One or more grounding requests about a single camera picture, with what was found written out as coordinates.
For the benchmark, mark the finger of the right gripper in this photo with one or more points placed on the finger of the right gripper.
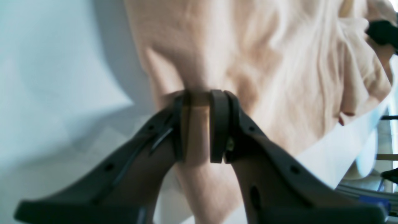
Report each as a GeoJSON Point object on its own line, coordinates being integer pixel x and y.
{"type": "Point", "coordinates": [383, 32]}

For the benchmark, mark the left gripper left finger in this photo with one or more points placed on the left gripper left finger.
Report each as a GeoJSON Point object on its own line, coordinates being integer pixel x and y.
{"type": "Point", "coordinates": [124, 187]}

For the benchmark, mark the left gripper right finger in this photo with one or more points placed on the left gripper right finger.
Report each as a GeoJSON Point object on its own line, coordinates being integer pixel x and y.
{"type": "Point", "coordinates": [275, 187]}

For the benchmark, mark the peach pink T-shirt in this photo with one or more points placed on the peach pink T-shirt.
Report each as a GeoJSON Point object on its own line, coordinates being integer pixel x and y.
{"type": "Point", "coordinates": [298, 67]}

